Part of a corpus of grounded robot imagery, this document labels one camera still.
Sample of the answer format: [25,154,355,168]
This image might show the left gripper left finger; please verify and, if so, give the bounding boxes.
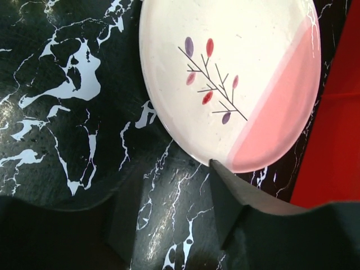
[1,162,143,269]

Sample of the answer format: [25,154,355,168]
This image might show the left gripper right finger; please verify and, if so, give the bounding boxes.
[209,160,359,269]

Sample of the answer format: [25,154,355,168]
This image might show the pink cream round plate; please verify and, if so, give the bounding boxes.
[139,1,321,173]

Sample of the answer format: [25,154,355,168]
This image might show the red plastic bin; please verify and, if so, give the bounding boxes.
[290,1,359,208]

